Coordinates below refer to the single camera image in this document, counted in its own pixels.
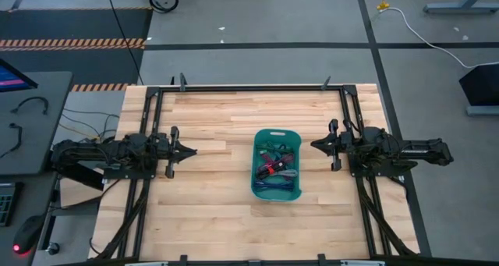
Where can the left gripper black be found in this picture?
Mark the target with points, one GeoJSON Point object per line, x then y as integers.
{"type": "Point", "coordinates": [167, 149]}

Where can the grey desk leg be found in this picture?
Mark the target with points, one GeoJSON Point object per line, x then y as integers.
{"type": "Point", "coordinates": [460, 6]}

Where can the black floor mat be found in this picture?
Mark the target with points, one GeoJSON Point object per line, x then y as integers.
{"type": "Point", "coordinates": [70, 24]}

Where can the silver metal bracket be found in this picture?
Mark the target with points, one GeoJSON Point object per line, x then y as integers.
{"type": "Point", "coordinates": [362, 263]}
{"type": "Point", "coordinates": [146, 263]}

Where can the dark grey desk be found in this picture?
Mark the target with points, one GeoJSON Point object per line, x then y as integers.
{"type": "Point", "coordinates": [39, 141]}

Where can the black aluminium table frame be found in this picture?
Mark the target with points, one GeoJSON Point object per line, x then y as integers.
{"type": "Point", "coordinates": [249, 88]}

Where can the black computer mouse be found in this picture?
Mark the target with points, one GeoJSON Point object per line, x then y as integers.
{"type": "Point", "coordinates": [27, 235]}

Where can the computer monitor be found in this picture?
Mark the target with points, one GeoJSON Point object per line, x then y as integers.
{"type": "Point", "coordinates": [11, 79]}

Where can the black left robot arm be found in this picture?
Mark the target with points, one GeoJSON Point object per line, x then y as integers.
{"type": "Point", "coordinates": [117, 151]}

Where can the black box on stand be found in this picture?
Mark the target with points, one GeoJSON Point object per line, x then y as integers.
{"type": "Point", "coordinates": [481, 84]}

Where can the black table clamp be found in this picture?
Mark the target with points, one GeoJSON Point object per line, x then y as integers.
{"type": "Point", "coordinates": [183, 259]}
{"type": "Point", "coordinates": [322, 258]}

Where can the black keyboard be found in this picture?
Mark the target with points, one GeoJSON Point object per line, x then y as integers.
{"type": "Point", "coordinates": [8, 203]}

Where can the black wheel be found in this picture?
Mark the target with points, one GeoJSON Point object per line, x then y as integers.
{"type": "Point", "coordinates": [151, 1]}

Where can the yellow plug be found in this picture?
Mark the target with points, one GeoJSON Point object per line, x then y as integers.
{"type": "Point", "coordinates": [383, 5]}

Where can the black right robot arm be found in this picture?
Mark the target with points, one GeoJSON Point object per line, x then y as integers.
{"type": "Point", "coordinates": [390, 149]}

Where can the black round knob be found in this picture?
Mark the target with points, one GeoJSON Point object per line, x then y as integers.
{"type": "Point", "coordinates": [52, 248]}

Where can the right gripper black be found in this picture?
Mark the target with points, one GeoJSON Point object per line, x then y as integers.
{"type": "Point", "coordinates": [343, 145]}

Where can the teal plastic bin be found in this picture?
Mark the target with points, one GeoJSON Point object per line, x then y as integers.
{"type": "Point", "coordinates": [277, 196]}

